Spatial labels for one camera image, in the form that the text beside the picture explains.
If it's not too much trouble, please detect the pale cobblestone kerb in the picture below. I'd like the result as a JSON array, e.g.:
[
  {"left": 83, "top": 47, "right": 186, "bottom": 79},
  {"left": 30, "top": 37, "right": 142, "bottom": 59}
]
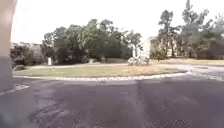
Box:
[{"left": 12, "top": 71, "right": 224, "bottom": 83}]

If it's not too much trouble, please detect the dry grass island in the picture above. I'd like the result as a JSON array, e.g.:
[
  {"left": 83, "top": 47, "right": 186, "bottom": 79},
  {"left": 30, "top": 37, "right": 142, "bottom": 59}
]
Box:
[{"left": 13, "top": 64, "right": 186, "bottom": 79}]

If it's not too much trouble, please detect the group of trees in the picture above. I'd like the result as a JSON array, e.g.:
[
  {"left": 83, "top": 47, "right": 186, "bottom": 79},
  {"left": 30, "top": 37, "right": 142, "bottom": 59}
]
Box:
[
  {"left": 40, "top": 18, "right": 144, "bottom": 65},
  {"left": 149, "top": 0, "right": 224, "bottom": 61}
]

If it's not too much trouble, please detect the grey asphalt road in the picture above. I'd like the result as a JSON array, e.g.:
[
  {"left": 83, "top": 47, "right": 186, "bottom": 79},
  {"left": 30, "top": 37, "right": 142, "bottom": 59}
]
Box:
[{"left": 0, "top": 64, "right": 224, "bottom": 128}]

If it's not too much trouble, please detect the white building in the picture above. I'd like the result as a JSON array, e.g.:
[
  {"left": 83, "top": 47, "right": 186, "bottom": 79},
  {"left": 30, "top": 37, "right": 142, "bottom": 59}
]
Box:
[{"left": 131, "top": 35, "right": 155, "bottom": 60}]

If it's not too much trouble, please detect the dry grass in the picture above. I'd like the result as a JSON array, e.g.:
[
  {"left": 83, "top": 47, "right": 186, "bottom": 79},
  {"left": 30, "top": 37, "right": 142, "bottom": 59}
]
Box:
[{"left": 149, "top": 58, "right": 224, "bottom": 67}]

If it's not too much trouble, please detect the pale stone strip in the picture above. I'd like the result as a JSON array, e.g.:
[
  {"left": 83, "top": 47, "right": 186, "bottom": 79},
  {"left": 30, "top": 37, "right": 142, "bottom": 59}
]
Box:
[{"left": 0, "top": 83, "right": 31, "bottom": 97}]

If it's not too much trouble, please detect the building wall corner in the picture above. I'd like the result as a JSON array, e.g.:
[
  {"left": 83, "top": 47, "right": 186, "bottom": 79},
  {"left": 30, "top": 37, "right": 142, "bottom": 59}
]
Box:
[{"left": 0, "top": 0, "right": 19, "bottom": 93}]

